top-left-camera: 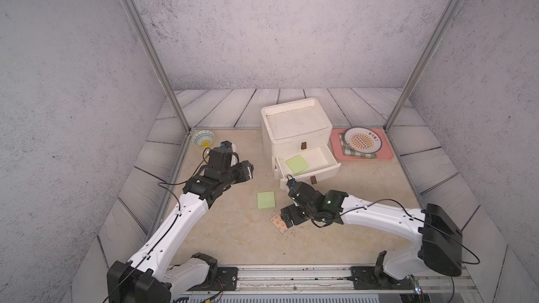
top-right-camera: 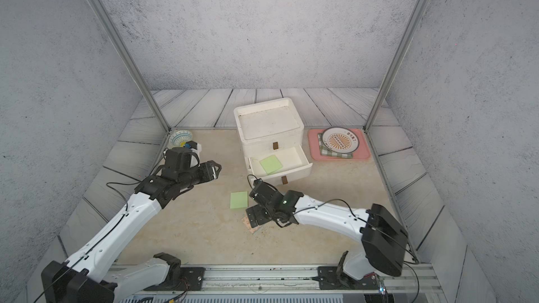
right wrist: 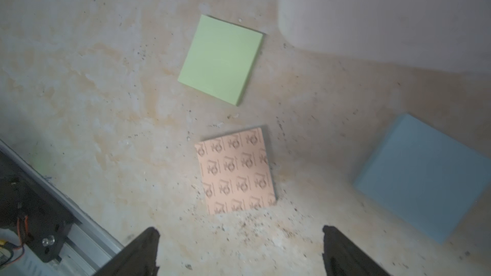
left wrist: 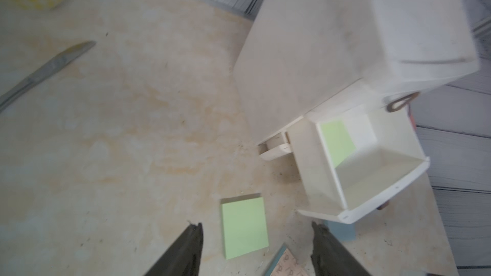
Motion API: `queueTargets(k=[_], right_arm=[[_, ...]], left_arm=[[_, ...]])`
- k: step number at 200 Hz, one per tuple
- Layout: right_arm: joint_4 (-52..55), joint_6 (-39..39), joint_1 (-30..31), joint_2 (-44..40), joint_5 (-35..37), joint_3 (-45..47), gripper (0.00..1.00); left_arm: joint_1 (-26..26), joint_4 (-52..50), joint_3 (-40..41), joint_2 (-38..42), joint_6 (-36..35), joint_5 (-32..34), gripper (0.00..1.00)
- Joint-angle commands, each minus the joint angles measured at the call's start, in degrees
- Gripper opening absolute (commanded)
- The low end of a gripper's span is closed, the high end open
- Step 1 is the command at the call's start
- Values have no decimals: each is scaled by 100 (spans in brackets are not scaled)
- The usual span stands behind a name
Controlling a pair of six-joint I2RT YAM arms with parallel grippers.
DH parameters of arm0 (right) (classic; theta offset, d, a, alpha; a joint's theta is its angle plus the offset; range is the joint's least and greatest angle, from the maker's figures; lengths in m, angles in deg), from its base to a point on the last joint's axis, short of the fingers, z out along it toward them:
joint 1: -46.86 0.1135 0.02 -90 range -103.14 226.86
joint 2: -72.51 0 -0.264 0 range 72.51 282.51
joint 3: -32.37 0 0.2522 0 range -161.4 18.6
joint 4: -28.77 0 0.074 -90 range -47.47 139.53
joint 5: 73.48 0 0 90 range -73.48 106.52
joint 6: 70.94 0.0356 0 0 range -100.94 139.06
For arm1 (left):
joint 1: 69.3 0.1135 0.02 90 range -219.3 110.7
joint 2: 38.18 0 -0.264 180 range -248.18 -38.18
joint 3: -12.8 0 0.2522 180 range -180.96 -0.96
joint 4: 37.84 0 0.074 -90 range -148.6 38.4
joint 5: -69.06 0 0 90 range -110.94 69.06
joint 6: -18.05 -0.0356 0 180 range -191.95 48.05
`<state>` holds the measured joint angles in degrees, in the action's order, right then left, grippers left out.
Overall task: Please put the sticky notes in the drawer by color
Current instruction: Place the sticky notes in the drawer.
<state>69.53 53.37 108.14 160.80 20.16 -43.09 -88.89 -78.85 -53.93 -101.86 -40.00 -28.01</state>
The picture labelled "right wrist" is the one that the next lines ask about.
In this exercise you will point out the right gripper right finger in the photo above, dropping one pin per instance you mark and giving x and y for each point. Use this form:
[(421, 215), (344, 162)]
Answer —
[(342, 257)]

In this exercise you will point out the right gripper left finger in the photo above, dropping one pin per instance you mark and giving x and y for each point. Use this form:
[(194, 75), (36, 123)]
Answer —
[(137, 258)]

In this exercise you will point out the white drawer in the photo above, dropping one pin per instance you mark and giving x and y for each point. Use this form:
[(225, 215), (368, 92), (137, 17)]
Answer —
[(445, 35)]

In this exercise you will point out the blue sticky note pad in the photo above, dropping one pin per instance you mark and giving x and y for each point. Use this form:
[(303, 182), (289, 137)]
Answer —
[(424, 176)]

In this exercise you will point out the green sticky pad near cabinet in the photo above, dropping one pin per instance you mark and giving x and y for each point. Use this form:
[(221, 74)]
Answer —
[(220, 59)]

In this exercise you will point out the patterned orange pad left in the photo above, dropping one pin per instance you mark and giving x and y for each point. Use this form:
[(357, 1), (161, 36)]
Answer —
[(235, 170)]

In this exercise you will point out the aluminium front rail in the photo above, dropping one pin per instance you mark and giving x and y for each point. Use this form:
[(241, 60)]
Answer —
[(88, 246)]

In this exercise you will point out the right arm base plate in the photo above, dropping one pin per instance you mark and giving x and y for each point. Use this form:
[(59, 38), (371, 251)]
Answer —
[(32, 219)]

